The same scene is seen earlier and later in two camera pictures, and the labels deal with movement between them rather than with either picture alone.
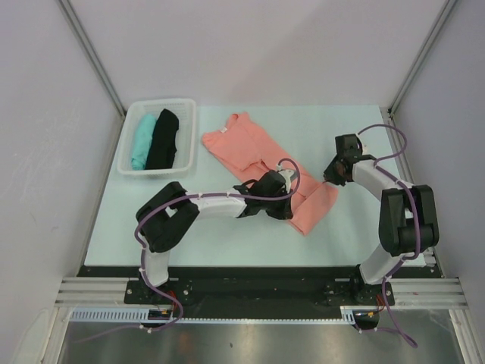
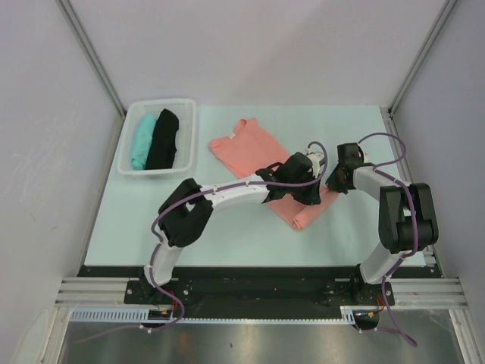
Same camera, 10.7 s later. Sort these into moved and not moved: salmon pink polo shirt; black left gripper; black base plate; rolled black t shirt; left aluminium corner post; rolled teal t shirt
Moved: salmon pink polo shirt; black left gripper
Not moved: rolled black t shirt; black base plate; left aluminium corner post; rolled teal t shirt
